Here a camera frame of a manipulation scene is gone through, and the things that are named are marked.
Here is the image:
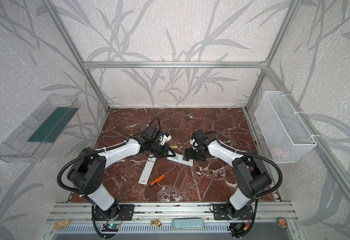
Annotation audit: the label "white remote control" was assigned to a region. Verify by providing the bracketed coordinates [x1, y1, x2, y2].
[167, 154, 194, 167]
[138, 158, 157, 186]

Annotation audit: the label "orange handled screwdriver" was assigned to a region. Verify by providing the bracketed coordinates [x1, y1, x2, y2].
[149, 166, 176, 188]

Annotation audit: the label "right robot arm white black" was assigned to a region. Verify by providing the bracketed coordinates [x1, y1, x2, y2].
[184, 130, 272, 219]

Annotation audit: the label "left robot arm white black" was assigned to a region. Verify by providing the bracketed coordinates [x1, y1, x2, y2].
[67, 126, 176, 212]

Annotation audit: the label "pink object in basket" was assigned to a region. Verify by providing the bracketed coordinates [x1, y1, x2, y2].
[272, 147, 287, 161]

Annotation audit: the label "left green led controller board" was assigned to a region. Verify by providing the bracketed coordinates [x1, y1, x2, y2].
[101, 223, 121, 233]

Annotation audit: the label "round orange black badge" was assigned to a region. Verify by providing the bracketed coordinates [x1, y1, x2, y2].
[277, 217, 288, 230]

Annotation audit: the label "tan circuit board piece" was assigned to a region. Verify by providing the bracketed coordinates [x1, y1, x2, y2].
[53, 219, 70, 230]

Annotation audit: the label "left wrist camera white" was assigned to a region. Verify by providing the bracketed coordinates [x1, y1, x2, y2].
[159, 133, 172, 145]

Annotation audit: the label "right black corrugated cable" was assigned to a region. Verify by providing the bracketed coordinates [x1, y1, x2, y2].
[204, 131, 284, 199]

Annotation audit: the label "black corrugated cable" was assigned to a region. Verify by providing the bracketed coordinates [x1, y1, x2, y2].
[204, 131, 284, 199]
[56, 116, 162, 194]

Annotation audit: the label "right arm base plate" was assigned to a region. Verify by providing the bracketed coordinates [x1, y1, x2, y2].
[210, 204, 254, 221]

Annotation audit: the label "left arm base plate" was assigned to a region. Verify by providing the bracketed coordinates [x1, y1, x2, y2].
[92, 204, 135, 221]

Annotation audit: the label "grey rectangular box on rail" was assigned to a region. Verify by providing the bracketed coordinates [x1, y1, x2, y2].
[172, 218, 204, 230]

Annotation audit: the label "left black corrugated cable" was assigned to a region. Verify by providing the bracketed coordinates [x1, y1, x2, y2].
[56, 116, 162, 194]

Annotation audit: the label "right controller board wires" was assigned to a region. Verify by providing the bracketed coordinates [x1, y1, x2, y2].
[227, 220, 252, 238]

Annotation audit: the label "white wire mesh basket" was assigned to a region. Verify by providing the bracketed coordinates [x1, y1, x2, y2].
[254, 91, 317, 164]

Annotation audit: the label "clear plastic wall shelf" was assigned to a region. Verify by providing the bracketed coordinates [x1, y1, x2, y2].
[0, 94, 80, 163]

